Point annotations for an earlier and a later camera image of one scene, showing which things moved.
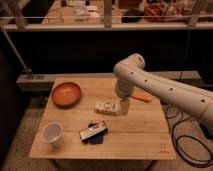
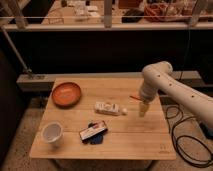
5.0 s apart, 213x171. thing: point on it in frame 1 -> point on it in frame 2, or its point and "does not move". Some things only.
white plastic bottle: x=109 y=108 does not move
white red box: x=93 y=128 does not move
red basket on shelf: x=158 y=12 does not move
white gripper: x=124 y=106 -> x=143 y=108
